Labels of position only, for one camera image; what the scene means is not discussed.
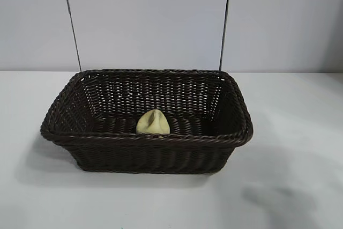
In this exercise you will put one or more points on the dark brown woven basket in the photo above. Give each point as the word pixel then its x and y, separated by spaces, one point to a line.
pixel 134 156

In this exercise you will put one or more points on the pale yellow egg yolk pastry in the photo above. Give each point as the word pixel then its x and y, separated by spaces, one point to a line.
pixel 154 124

